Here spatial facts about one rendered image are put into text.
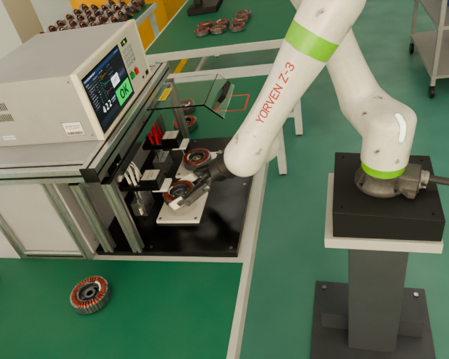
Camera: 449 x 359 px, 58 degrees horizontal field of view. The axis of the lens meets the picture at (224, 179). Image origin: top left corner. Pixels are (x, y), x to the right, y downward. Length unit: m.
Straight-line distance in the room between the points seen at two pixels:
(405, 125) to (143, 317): 0.86
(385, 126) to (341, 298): 1.08
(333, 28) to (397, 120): 0.33
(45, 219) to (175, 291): 0.47
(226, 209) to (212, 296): 0.33
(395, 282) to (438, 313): 0.57
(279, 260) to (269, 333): 0.42
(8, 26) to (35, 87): 4.02
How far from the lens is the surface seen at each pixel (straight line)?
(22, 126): 1.33
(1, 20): 5.25
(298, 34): 0.92
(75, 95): 1.17
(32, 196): 1.31
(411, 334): 1.93
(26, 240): 1.50
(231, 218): 1.32
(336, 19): 0.91
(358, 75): 1.20
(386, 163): 1.18
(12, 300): 1.44
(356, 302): 1.61
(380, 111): 1.15
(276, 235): 2.30
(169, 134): 1.54
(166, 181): 1.36
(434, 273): 2.18
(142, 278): 1.27
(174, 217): 1.36
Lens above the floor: 1.67
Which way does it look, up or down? 37 degrees down
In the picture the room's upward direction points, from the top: 13 degrees counter-clockwise
